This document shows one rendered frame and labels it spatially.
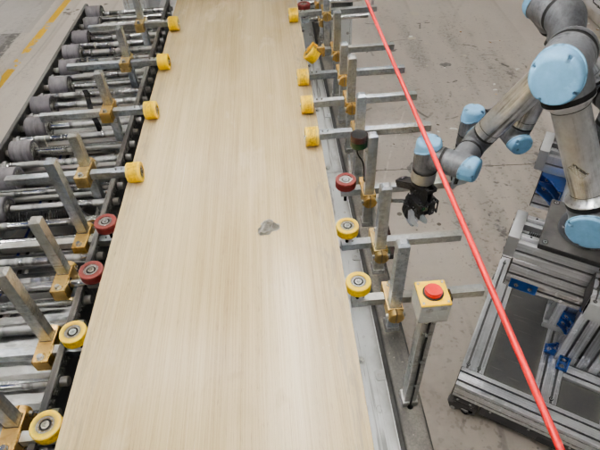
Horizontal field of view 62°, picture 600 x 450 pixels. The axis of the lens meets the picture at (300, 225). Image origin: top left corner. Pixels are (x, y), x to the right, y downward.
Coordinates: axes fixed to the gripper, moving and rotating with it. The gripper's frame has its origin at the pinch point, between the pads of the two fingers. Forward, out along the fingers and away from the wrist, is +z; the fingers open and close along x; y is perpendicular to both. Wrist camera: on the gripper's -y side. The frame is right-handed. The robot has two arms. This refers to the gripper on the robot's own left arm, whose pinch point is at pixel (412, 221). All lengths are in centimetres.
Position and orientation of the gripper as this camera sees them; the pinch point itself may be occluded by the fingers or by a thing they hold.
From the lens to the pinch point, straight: 175.8
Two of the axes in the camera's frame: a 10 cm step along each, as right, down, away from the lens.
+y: 4.3, 6.2, -6.6
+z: 0.5, 7.1, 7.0
